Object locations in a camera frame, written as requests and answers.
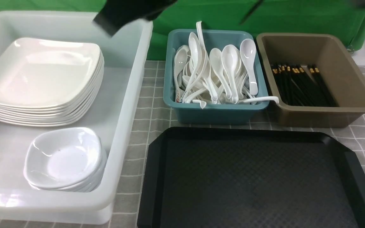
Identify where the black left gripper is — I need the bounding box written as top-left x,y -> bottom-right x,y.
93,0 -> 177,37

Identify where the large white square plate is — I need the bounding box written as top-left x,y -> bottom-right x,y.
0,37 -> 103,109

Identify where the white ceramic soup spoon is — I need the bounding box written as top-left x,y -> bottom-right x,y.
240,39 -> 258,96

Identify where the stack of white square plates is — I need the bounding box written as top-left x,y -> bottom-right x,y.
0,37 -> 105,127

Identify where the teal plastic spoon bin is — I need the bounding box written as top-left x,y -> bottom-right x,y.
163,29 -> 269,125

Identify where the pile of white soup spoons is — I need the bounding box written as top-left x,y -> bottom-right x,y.
173,21 -> 280,109

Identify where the stack of white square bowls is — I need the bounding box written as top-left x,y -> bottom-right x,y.
23,127 -> 107,193

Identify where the black plastic serving tray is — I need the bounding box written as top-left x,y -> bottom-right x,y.
137,127 -> 365,228

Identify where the bundle of black chopsticks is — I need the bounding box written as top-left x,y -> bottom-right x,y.
270,63 -> 339,107

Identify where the large translucent white bin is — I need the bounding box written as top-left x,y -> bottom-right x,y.
0,11 -> 153,227

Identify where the brown plastic chopstick bin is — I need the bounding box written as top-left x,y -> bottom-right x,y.
256,33 -> 365,128

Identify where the green backdrop cloth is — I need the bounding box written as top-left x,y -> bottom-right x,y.
0,0 -> 365,63

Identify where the grey checked tablecloth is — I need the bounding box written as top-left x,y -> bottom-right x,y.
0,61 -> 365,228

